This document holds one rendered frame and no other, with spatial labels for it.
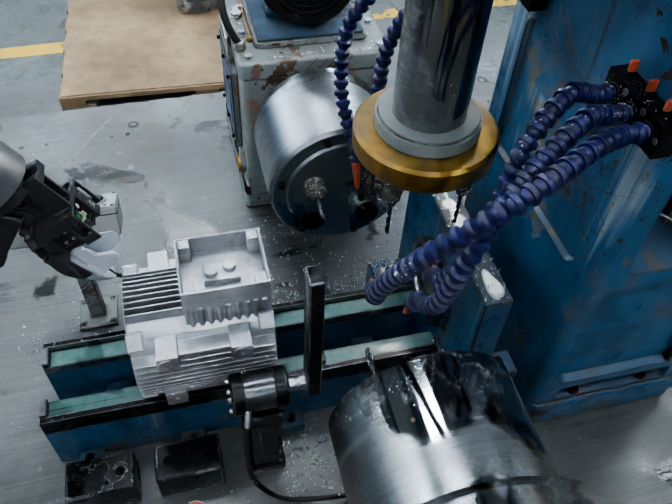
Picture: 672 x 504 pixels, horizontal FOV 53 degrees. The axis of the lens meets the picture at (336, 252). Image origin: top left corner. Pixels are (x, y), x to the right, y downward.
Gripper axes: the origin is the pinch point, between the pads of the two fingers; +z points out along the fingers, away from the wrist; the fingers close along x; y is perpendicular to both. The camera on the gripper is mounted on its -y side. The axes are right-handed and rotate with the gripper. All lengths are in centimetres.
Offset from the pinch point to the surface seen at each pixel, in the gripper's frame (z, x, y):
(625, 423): 65, -27, 55
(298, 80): 11.1, 31.0, 33.8
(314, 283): -1.3, -20.7, 30.6
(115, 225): 3.8, 12.9, -0.8
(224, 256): 6.0, -2.9, 16.2
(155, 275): 2.1, -3.4, 7.1
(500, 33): 184, 217, 103
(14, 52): 64, 242, -105
